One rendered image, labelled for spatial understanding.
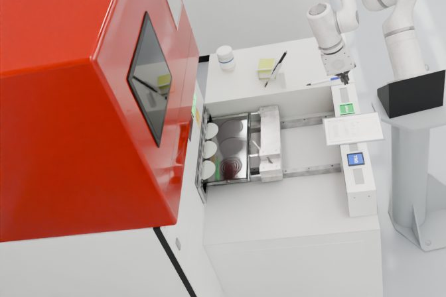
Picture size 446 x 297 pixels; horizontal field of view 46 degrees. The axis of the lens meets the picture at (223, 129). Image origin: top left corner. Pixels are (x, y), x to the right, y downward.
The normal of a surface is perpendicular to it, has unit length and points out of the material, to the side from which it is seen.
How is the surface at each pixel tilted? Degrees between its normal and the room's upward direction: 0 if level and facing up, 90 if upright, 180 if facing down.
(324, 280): 90
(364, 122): 0
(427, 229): 0
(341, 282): 90
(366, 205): 90
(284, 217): 0
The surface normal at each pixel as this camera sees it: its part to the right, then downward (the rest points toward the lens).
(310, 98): -0.05, 0.70
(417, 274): -0.23, -0.70
